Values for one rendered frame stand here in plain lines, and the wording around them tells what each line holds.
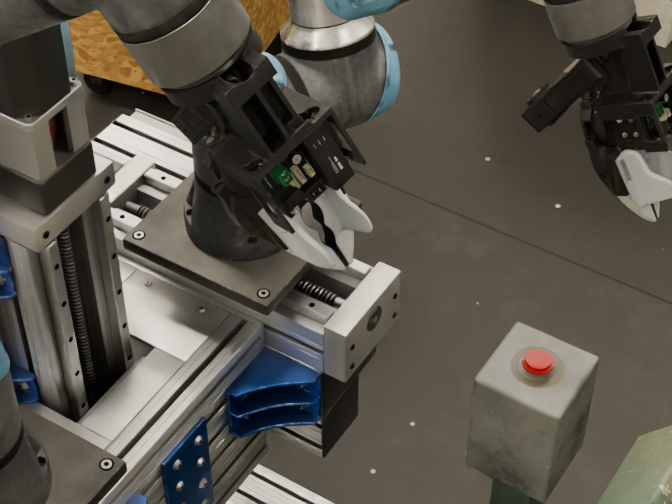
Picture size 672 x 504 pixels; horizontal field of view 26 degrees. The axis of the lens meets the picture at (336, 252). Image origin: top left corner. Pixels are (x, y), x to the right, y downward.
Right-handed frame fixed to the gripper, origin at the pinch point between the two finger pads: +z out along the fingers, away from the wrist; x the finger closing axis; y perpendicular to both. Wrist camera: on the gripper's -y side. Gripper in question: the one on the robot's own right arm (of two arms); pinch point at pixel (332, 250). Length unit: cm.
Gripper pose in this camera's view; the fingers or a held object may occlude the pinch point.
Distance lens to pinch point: 106.3
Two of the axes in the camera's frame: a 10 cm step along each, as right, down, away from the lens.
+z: 4.6, 6.6, 5.9
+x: 7.0, -6.8, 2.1
